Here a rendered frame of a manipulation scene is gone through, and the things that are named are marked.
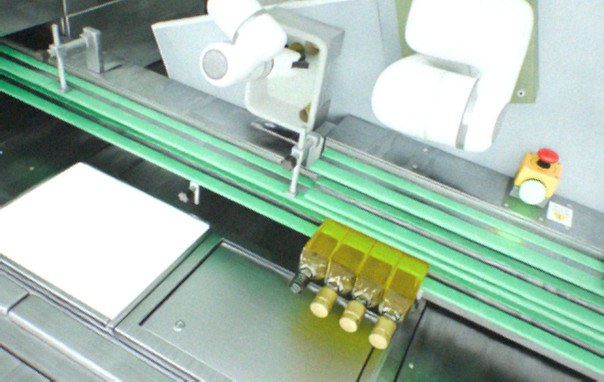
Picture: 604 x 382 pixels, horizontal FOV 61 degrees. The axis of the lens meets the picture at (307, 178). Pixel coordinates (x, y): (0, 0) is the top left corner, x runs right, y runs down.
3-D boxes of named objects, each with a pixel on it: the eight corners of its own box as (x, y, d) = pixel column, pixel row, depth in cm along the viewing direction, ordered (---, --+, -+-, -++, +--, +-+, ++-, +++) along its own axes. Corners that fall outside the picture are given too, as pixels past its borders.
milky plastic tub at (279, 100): (262, 96, 124) (243, 110, 117) (273, 5, 110) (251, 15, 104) (326, 122, 119) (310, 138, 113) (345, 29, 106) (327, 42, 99)
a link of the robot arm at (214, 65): (238, -7, 78) (279, 39, 77) (270, -4, 87) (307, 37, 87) (187, 65, 85) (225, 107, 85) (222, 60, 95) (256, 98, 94)
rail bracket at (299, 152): (301, 174, 113) (273, 205, 104) (313, 109, 103) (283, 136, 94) (312, 180, 112) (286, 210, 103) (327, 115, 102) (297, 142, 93)
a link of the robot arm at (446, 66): (410, 34, 78) (366, 68, 66) (496, 54, 73) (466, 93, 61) (400, 92, 83) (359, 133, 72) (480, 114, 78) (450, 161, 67)
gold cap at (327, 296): (318, 295, 95) (308, 312, 92) (322, 283, 93) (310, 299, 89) (336, 304, 94) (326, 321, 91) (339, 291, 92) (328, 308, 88)
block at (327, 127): (315, 154, 117) (302, 168, 112) (323, 119, 112) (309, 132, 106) (329, 159, 116) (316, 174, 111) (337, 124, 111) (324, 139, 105)
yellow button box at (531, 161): (513, 176, 105) (508, 195, 100) (528, 147, 101) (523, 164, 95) (547, 190, 103) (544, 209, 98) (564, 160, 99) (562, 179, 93)
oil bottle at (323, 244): (337, 214, 115) (293, 274, 99) (342, 195, 112) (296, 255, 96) (360, 224, 113) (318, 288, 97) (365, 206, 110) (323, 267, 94)
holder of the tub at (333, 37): (261, 114, 127) (244, 127, 121) (274, 6, 111) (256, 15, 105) (323, 139, 123) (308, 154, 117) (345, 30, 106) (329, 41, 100)
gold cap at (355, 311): (346, 309, 93) (336, 326, 90) (350, 297, 91) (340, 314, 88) (364, 318, 92) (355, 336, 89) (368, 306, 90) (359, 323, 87)
